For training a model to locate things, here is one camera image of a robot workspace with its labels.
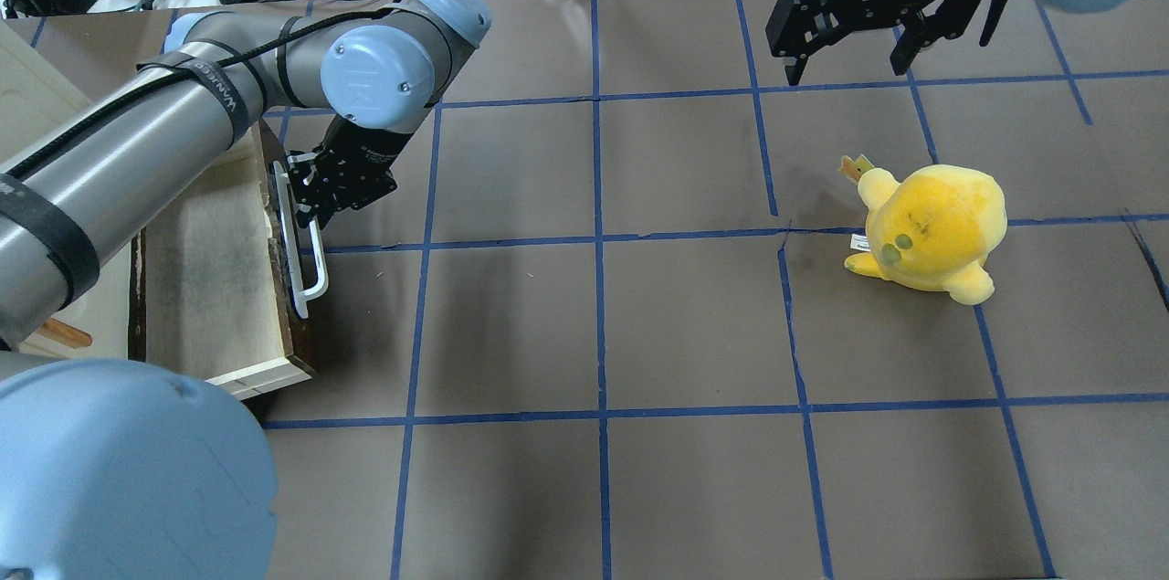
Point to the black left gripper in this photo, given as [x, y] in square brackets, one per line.
[367, 148]

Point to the white drawer handle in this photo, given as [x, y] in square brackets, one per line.
[290, 231]

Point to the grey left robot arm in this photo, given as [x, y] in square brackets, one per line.
[218, 75]

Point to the yellow plush toy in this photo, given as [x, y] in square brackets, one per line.
[932, 231]

